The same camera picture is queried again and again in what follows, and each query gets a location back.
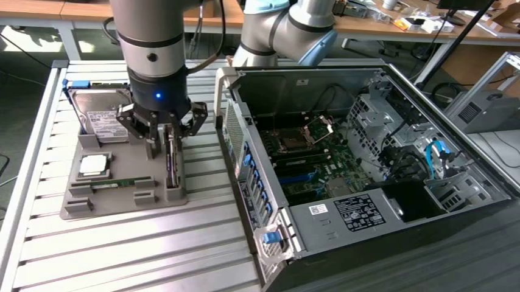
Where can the hard disk in blue frame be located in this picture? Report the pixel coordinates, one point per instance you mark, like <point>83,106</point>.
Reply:
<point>98,121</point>

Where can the perforated metal drive cage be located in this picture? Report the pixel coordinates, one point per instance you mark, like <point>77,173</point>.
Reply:
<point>366,143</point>

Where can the grey plastic parts rack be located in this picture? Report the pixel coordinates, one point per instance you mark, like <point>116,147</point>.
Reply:
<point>118,170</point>

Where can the grey computer tower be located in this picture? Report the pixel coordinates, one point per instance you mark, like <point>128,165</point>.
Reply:
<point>491,115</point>

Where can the CPU socket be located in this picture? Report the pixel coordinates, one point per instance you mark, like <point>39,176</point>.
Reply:
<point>291,141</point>

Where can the white cup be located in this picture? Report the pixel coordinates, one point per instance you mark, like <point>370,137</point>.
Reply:
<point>391,3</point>

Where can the aluminium profile frame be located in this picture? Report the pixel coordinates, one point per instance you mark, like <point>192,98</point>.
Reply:
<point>513,57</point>

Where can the blue case latch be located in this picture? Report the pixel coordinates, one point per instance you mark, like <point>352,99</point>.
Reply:
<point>271,238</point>

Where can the grey power supply unit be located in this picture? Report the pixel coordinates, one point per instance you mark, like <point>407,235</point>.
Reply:
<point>313,228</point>

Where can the metal socket cover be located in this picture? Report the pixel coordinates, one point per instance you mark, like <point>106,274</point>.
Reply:
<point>321,129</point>

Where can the green RAM stick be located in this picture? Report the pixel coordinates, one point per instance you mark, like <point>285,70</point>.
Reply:
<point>122,182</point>

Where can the open grey PC case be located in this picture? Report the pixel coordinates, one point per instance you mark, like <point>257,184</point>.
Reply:
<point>256,91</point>

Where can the green motherboard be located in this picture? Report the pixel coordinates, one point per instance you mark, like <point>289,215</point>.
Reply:
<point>345,164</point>

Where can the black monitor stand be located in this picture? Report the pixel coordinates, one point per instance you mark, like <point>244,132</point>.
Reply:
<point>463,3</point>

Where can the wooden desk grey frame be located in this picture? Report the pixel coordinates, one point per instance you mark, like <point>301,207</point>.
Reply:
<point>61,9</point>
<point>366,27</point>

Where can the graphics card with metal bracket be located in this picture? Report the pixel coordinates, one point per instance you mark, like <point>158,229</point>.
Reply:
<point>173,164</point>

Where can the black tripod pole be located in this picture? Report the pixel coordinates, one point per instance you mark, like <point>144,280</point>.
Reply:
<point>458,42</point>

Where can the grey metal box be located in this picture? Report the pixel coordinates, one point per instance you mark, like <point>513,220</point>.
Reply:
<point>356,9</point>

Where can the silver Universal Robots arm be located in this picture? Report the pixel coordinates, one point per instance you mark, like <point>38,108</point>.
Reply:
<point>150,30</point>

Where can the silver CPU chip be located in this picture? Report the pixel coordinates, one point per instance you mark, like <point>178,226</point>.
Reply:
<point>94,165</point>

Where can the grey disk bay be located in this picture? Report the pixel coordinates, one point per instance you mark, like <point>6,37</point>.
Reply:
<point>459,194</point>

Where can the orange white small box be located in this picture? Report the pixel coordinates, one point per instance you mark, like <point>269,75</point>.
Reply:
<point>407,22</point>

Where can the grey chipset heatsink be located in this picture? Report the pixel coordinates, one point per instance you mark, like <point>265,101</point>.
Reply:
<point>339,187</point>

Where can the brown cardboard box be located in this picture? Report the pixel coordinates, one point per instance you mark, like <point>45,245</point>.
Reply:
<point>509,18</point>

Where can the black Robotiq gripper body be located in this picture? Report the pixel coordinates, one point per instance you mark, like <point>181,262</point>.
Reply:
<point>158,91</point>

